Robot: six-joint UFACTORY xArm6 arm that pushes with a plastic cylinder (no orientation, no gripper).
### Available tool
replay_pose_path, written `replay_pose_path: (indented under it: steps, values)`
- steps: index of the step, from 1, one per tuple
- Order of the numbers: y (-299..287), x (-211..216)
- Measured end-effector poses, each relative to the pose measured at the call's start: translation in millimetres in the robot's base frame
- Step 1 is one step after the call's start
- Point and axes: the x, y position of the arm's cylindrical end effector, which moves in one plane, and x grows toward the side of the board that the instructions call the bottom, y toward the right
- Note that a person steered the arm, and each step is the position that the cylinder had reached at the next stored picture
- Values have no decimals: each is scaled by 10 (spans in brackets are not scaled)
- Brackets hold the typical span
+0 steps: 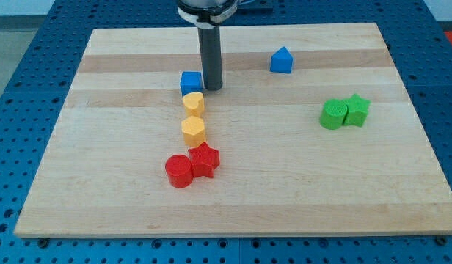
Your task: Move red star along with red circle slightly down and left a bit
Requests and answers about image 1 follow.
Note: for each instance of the green cylinder block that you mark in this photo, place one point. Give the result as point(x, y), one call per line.
point(333, 114)

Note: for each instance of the blue cube block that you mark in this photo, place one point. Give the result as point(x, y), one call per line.
point(191, 82)

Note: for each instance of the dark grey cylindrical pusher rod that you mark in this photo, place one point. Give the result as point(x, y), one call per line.
point(211, 57)

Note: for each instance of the yellow hexagon block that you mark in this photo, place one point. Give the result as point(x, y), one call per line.
point(193, 129)

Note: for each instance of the red star block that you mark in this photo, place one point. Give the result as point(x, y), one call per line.
point(204, 160)

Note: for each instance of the red cylinder block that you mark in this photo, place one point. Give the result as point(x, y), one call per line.
point(179, 171)

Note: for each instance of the green star block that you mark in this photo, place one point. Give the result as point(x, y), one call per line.
point(357, 110)

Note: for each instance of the yellow heart block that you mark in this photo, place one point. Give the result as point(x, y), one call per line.
point(194, 104)

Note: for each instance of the blue triangular prism block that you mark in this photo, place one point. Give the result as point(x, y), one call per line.
point(282, 61)

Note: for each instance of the wooden board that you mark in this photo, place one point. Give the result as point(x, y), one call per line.
point(281, 173)

